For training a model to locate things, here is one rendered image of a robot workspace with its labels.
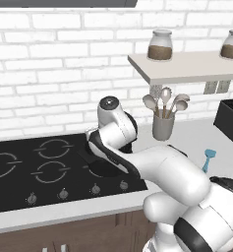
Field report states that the black toaster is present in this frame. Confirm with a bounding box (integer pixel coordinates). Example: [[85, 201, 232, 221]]
[[212, 97, 233, 146]]

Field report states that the pale wooden-handled ladle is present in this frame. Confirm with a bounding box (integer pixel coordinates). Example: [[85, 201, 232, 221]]
[[166, 99, 190, 119]]

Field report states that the grey hob knob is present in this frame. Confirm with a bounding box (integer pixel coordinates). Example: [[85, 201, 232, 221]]
[[119, 179, 130, 192], [57, 188, 70, 201], [26, 192, 38, 205], [89, 182, 102, 196]]

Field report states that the pale slotted spoon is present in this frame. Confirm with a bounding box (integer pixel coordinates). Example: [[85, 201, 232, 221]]
[[159, 86, 173, 118]]

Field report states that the blue spatula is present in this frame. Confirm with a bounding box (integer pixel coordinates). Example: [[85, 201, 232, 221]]
[[201, 149, 217, 174]]

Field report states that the grey utensil holder cup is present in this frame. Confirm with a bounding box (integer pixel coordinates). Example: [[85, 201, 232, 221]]
[[151, 112, 176, 143]]

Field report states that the black hob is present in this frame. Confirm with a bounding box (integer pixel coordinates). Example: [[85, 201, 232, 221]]
[[0, 132, 148, 215]]

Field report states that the pale wooden-handled spoon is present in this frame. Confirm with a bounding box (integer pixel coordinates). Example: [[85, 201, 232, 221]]
[[142, 94, 161, 118]]

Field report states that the grey wall socket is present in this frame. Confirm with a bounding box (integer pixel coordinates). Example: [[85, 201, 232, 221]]
[[203, 80, 219, 95], [216, 80, 232, 95]]

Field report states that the pale wall shelf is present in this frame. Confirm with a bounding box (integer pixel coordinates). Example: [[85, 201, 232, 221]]
[[127, 50, 233, 86]]

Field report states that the brown cupboard door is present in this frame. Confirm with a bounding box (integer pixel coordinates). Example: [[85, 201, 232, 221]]
[[0, 213, 118, 252], [125, 210, 159, 252]]

